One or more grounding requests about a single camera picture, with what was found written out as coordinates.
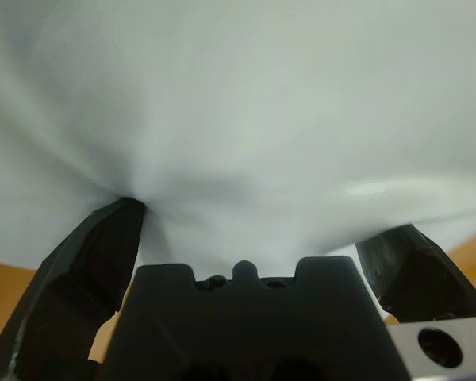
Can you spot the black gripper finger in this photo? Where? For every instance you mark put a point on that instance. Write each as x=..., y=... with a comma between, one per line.
x=416, y=278
x=71, y=285

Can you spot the white t-shirt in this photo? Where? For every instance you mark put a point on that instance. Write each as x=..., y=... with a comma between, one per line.
x=238, y=99

